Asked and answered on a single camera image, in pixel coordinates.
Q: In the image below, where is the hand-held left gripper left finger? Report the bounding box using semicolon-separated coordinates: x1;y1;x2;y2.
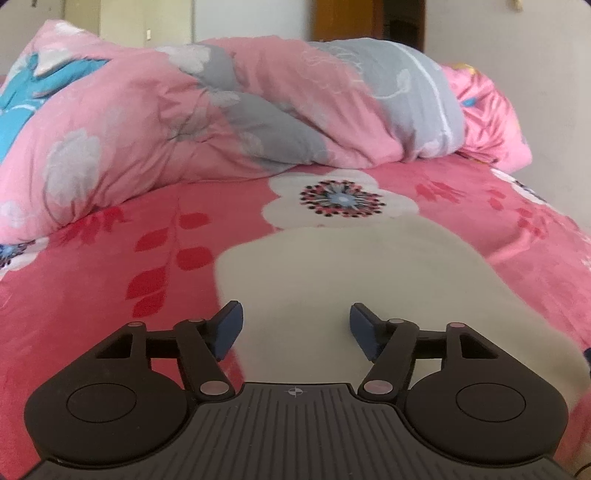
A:
95;300;244;401

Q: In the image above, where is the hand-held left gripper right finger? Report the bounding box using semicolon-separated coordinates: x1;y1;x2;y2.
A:
349;302;502;402

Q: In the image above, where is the white fleece sweater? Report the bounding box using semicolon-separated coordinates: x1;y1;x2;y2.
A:
213;217;589;416

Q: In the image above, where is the pink floral fleece blanket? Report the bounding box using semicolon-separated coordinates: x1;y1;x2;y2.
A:
0;159;591;462

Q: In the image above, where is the pink grey floral quilt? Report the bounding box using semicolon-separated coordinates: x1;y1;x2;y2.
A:
0;18;465;245

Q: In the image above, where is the bright pink printed pillow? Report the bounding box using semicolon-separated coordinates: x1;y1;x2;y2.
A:
438;62;534;174

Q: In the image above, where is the blue pillow with yellow dot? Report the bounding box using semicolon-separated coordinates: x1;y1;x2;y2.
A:
0;51;112;162

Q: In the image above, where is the brown wooden door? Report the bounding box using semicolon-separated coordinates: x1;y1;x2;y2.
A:
311;0;426;51

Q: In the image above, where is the beige wardrobe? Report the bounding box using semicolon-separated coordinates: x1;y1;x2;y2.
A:
65;0;195;47

